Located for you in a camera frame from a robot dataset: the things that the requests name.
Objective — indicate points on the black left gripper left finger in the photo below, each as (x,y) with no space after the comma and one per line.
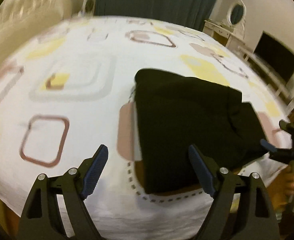
(41,217)

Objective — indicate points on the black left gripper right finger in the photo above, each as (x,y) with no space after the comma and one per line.
(241,208)

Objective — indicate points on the black pants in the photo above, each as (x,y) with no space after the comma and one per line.
(175,112)

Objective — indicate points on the person's right hand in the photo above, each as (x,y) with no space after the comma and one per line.
(288,181)

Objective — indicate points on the white tv console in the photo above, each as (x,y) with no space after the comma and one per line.
(270,77)

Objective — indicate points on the black flat screen television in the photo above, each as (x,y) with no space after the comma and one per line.
(276,54)

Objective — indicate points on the white patterned bed sheet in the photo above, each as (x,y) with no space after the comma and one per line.
(70,90)

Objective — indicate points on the white dressing table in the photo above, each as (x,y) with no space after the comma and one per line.
(223,36)

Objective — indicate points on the white oval vanity mirror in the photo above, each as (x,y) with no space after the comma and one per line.
(236,14)

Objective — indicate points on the cream tufted leather headboard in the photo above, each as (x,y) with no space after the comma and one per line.
(20,20)

